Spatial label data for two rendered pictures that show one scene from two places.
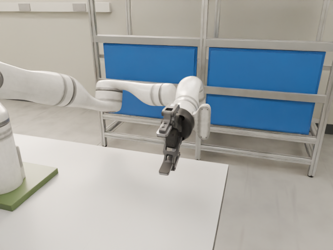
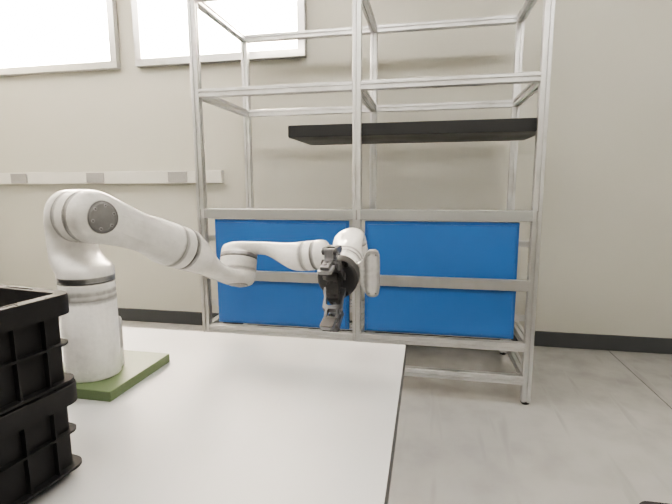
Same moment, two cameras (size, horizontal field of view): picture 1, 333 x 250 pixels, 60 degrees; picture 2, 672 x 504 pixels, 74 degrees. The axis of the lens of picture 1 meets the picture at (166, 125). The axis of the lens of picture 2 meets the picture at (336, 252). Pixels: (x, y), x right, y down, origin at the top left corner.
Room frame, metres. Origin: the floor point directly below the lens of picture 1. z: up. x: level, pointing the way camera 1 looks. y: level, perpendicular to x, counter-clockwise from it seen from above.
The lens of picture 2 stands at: (-0.19, 0.05, 1.05)
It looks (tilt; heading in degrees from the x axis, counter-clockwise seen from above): 8 degrees down; 355
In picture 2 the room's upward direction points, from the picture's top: straight up
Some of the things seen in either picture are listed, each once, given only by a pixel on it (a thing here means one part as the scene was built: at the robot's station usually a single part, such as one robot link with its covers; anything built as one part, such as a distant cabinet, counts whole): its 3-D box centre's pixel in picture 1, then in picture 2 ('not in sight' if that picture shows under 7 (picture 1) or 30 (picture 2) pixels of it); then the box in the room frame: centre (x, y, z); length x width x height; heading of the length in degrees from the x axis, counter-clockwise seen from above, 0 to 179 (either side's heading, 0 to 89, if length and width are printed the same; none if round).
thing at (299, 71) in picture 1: (258, 91); (438, 279); (1.90, -0.63, 0.60); 0.72 x 0.03 x 0.56; 73
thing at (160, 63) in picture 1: (148, 83); (281, 273); (2.13, 0.13, 0.60); 0.72 x 0.03 x 0.56; 73
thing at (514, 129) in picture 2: not in sight; (411, 133); (2.16, -0.56, 1.32); 1.20 x 0.45 x 0.06; 73
